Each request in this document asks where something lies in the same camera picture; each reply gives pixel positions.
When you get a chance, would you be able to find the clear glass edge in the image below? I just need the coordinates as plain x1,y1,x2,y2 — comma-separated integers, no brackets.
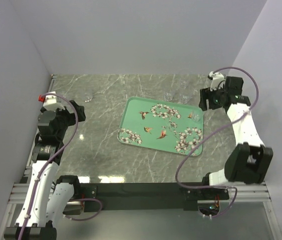
191,110,202,123

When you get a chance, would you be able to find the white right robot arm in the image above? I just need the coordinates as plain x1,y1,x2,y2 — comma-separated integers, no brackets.
199,72,274,200

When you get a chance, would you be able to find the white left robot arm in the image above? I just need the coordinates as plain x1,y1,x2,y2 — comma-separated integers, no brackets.
3,97,86,240

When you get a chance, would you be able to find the green floral hummingbird tray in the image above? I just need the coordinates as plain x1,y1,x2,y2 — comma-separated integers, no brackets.
117,97,204,156

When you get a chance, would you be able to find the black base crossbar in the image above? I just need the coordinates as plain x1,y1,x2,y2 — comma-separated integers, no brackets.
80,182,229,211

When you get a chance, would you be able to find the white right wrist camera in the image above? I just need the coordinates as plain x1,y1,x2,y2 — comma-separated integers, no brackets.
208,71,225,91

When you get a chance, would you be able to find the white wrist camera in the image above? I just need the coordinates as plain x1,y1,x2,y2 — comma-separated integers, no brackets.
38,91,65,112
208,71,225,91

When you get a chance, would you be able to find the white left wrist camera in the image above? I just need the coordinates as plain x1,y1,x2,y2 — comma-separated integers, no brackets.
38,91,65,112

